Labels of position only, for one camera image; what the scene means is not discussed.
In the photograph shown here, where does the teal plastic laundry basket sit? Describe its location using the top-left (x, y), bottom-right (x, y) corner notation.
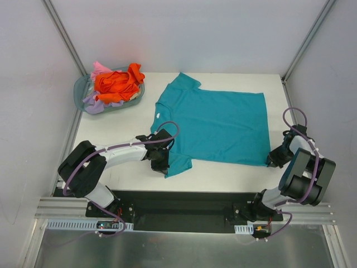
top-left (74, 61), bottom-right (145, 115)

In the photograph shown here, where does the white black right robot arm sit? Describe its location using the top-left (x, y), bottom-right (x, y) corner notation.
top-left (249, 135), bottom-right (336, 222)

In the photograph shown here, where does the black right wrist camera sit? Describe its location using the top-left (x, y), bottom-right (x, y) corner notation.
top-left (283, 124), bottom-right (307, 140)

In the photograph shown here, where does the aluminium frame post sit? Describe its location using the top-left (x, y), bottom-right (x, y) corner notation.
top-left (281, 0), bottom-right (337, 85)
top-left (41, 0), bottom-right (88, 76)

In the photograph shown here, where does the aluminium front rail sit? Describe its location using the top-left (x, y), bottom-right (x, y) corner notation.
top-left (35, 197), bottom-right (88, 219)

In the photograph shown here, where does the aluminium left frame post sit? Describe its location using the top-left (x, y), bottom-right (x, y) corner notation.
top-left (41, 0), bottom-right (88, 76)

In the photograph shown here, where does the white slotted left cable duct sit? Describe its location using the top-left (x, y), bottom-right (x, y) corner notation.
top-left (47, 219), bottom-right (124, 232)

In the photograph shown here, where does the teal t shirt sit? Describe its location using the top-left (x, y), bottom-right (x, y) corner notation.
top-left (151, 73), bottom-right (271, 177)

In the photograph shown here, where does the aluminium right frame post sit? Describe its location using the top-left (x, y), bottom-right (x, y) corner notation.
top-left (281, 0), bottom-right (337, 85)

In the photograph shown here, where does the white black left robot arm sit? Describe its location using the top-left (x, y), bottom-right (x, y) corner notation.
top-left (57, 134), bottom-right (175, 217)

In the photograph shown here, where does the white slotted cable duct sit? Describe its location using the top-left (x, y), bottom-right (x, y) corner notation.
top-left (47, 219), bottom-right (124, 232)
top-left (234, 224), bottom-right (254, 235)

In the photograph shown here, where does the orange t shirt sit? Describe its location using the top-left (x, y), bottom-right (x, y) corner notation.
top-left (94, 63), bottom-right (145, 104)

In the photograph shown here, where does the pink t shirt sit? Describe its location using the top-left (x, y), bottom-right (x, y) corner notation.
top-left (90, 61), bottom-right (112, 81)

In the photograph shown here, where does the lavender t shirt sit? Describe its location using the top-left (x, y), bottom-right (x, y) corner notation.
top-left (83, 92), bottom-right (124, 114)

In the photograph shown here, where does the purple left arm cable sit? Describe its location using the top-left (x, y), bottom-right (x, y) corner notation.
top-left (62, 121), bottom-right (180, 238)

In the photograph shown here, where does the white slotted right cable duct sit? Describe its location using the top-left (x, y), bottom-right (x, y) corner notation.
top-left (234, 224), bottom-right (254, 235)

